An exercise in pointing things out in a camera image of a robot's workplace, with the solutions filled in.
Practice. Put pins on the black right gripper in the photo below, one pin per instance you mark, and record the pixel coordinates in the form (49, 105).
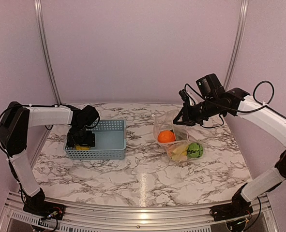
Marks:
(187, 115)

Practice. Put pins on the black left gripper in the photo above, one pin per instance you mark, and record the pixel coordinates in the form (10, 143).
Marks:
(89, 140)

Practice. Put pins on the yellow toy lemon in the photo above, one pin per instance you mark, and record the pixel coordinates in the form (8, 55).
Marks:
(77, 147)

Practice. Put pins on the clear zip top bag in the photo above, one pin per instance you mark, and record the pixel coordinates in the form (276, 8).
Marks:
(175, 140)

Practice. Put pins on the orange toy fruit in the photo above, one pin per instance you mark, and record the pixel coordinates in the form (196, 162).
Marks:
(166, 136)

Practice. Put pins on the yellow toy bananas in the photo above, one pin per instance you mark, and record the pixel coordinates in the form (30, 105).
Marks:
(178, 153)

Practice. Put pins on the green toy pepper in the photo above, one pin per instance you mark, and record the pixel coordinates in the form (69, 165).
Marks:
(178, 135)

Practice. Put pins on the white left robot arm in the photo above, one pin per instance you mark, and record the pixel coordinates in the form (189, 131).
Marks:
(17, 119)

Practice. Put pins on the grey plastic basket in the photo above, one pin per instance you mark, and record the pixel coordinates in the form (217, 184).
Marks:
(110, 142)

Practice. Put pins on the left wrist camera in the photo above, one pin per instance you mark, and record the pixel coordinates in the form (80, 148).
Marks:
(87, 117)

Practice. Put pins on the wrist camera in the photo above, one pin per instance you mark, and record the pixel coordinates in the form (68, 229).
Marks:
(87, 117)
(209, 86)

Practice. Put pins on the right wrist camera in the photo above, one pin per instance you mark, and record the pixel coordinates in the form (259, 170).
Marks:
(209, 86)

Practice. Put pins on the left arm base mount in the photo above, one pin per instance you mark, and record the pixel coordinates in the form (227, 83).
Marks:
(47, 210)

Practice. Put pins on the left aluminium frame post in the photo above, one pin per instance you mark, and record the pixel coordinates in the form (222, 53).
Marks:
(44, 44)

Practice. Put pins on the aluminium frame post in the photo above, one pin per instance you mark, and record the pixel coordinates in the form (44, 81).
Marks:
(44, 44)
(237, 43)

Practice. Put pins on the aluminium front rail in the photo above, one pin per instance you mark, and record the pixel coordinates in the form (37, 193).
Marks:
(83, 217)

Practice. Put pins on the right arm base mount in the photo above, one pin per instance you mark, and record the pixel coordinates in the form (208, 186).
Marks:
(228, 211)

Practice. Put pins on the right aluminium frame post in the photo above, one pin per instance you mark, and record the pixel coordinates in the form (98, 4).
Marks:
(237, 43)

